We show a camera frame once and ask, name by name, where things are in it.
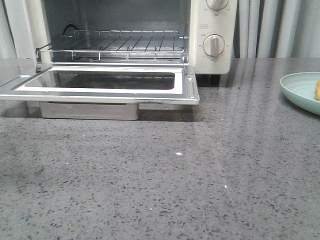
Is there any lower oven control knob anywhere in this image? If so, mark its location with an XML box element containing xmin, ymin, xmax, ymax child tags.
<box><xmin>203</xmin><ymin>34</ymin><xmax>225</xmax><ymax>57</ymax></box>

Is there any grey curtain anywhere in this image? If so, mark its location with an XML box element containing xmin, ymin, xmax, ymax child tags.
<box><xmin>233</xmin><ymin>0</ymin><xmax>320</xmax><ymax>59</ymax></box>

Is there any metal wire oven rack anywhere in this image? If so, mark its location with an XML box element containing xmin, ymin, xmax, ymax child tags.
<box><xmin>35</xmin><ymin>30</ymin><xmax>189</xmax><ymax>64</ymax></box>

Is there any light green plate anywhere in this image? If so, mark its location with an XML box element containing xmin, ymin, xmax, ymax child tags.
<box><xmin>280</xmin><ymin>72</ymin><xmax>320</xmax><ymax>116</ymax></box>

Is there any upper oven control knob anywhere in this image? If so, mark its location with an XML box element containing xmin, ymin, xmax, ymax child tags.
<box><xmin>206</xmin><ymin>0</ymin><xmax>229</xmax><ymax>11</ymax></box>

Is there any golden croissant bread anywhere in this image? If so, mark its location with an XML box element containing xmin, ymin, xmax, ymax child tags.
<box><xmin>314</xmin><ymin>80</ymin><xmax>320</xmax><ymax>101</ymax></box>

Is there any oven control knob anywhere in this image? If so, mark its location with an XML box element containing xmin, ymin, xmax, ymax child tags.
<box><xmin>203</xmin><ymin>34</ymin><xmax>225</xmax><ymax>57</ymax></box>
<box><xmin>206</xmin><ymin>0</ymin><xmax>229</xmax><ymax>11</ymax></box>

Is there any glass oven door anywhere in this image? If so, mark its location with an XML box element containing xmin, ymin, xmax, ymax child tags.
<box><xmin>0</xmin><ymin>65</ymin><xmax>200</xmax><ymax>105</ymax></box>

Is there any white Toshiba toaster oven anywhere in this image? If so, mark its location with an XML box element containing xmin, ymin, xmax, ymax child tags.
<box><xmin>0</xmin><ymin>0</ymin><xmax>237</xmax><ymax>79</ymax></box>

